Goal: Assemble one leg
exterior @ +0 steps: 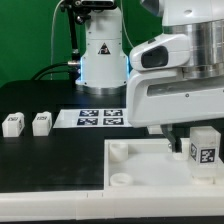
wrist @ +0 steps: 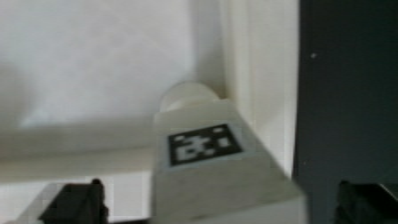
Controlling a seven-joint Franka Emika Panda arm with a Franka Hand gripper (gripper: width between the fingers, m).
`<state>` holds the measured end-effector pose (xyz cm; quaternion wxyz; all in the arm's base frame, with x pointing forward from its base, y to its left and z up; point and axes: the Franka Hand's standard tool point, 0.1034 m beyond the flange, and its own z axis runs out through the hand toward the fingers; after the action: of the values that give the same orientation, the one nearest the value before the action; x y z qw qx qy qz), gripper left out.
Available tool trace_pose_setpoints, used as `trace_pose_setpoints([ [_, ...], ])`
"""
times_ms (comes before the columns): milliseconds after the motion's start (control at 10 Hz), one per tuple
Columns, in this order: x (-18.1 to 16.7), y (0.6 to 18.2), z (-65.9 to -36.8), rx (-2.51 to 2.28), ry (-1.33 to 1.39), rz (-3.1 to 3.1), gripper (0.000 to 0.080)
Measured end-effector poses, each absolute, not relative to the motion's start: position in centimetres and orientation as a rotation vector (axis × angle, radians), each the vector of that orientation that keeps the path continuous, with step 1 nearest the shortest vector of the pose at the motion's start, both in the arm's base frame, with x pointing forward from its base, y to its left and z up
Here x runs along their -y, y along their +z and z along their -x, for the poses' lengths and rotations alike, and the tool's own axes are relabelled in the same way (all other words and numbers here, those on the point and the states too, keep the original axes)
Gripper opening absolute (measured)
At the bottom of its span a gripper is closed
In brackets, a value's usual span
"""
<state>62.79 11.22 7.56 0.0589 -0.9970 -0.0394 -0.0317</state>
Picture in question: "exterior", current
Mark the black camera stand pole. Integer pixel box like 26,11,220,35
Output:
59,0,118,81

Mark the white square tabletop part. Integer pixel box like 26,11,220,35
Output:
104,138,224,189

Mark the white L-shaped fence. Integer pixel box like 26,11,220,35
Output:
0,139,224,222

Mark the white marker sheet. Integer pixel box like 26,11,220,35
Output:
54,108,130,128

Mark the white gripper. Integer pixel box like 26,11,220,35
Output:
126,71,224,152

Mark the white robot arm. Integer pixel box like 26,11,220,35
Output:
76,0,224,152

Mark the thin white cable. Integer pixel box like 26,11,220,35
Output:
49,0,65,81

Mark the black cable bundle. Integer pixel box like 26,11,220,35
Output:
31,61,82,81

